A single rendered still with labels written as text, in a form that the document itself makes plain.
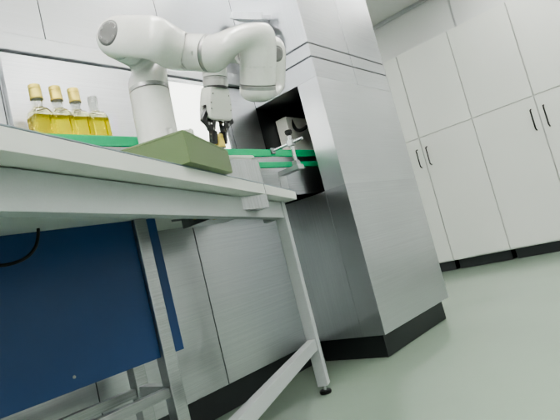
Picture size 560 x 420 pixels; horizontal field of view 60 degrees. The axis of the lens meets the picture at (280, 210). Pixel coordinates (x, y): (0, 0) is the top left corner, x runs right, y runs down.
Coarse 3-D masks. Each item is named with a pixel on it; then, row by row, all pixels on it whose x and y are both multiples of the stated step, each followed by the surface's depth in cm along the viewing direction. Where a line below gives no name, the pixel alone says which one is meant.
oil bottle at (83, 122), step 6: (78, 108) 147; (72, 114) 145; (78, 114) 145; (84, 114) 147; (78, 120) 145; (84, 120) 146; (90, 120) 147; (78, 126) 144; (84, 126) 146; (90, 126) 147; (78, 132) 144; (84, 132) 145; (90, 132) 146
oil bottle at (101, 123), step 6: (90, 114) 149; (96, 114) 149; (102, 114) 151; (96, 120) 149; (102, 120) 150; (108, 120) 152; (96, 126) 148; (102, 126) 150; (108, 126) 151; (96, 132) 148; (102, 132) 149; (108, 132) 151
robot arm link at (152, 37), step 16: (112, 16) 110; (128, 16) 108; (144, 16) 106; (112, 32) 108; (128, 32) 106; (144, 32) 105; (160, 32) 104; (176, 32) 107; (112, 48) 109; (128, 48) 107; (144, 48) 105; (160, 48) 105; (176, 48) 107; (192, 48) 109; (160, 64) 110; (176, 64) 111; (192, 64) 111
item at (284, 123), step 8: (280, 120) 243; (288, 120) 242; (296, 120) 247; (304, 120) 252; (280, 128) 243; (288, 128) 240; (280, 136) 244; (296, 136) 243; (304, 136) 249; (296, 144) 242; (304, 144) 247
